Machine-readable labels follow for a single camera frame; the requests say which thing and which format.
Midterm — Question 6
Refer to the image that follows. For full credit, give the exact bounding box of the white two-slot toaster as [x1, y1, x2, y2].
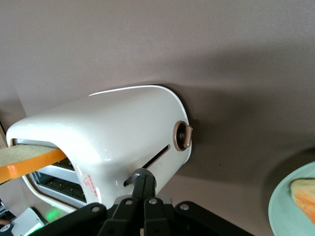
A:
[5, 85, 193, 213]

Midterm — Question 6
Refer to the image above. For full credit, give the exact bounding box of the brown table cloth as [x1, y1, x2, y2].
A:
[0, 0, 315, 236]

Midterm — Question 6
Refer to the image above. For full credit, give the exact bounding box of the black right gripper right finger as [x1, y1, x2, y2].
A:
[144, 176, 175, 236]

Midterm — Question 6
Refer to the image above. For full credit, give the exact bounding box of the pale green round plate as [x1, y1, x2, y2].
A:
[268, 163, 315, 236]

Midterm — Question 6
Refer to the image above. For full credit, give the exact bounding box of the copper toaster dial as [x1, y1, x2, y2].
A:
[173, 121, 193, 151]

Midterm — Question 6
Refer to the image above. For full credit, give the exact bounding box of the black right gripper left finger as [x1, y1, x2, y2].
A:
[98, 175, 146, 236]

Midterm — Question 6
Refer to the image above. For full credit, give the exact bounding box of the orange-crust toast slice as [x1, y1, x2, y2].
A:
[0, 144, 65, 184]

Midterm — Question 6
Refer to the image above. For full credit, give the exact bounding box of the triangular orange pastry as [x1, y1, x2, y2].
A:
[288, 177, 315, 222]

